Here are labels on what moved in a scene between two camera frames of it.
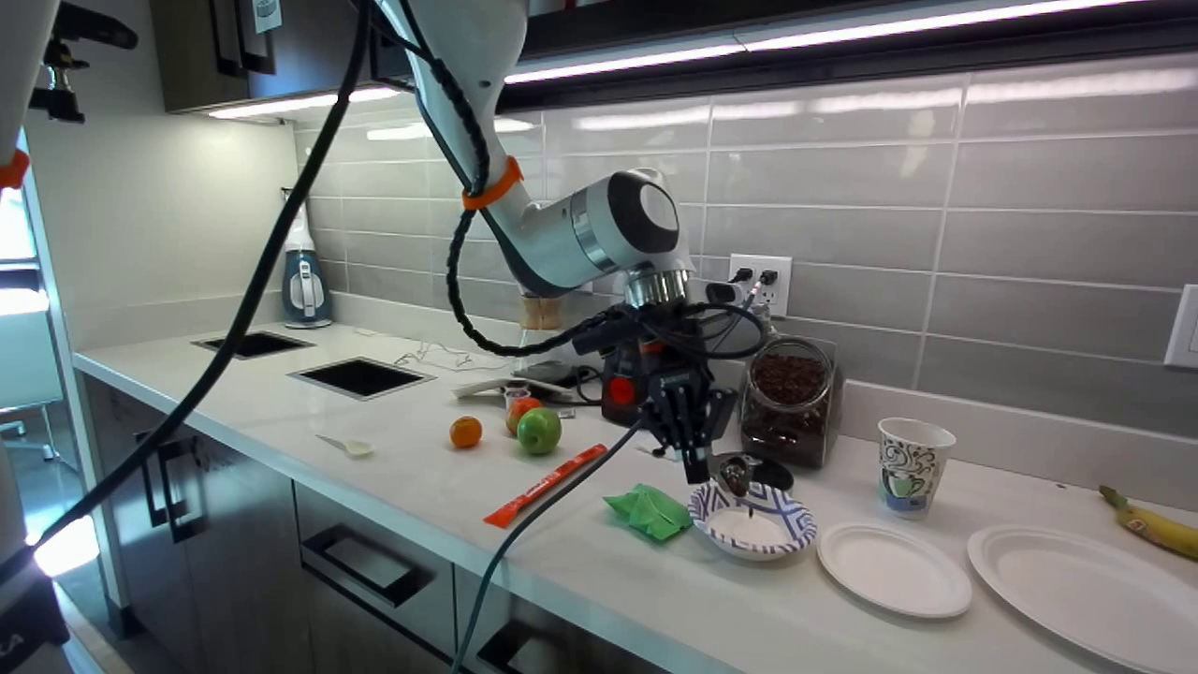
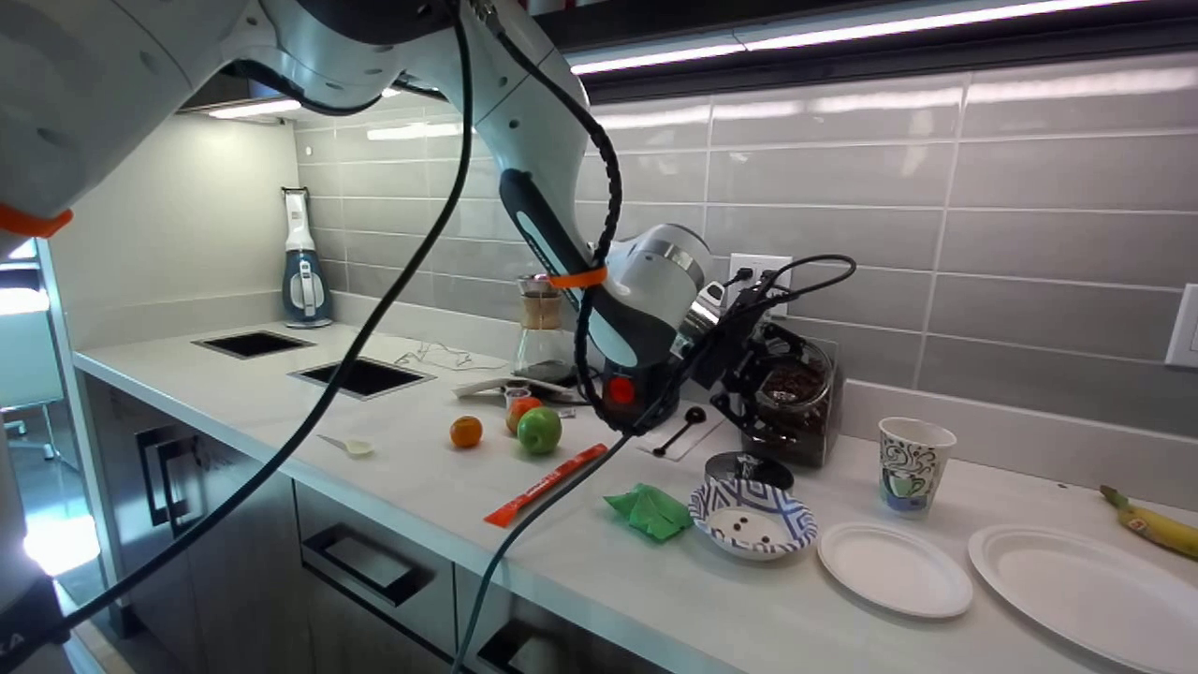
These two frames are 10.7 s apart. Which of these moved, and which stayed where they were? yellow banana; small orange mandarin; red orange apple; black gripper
Moved: black gripper
Stayed: yellow banana; red orange apple; small orange mandarin
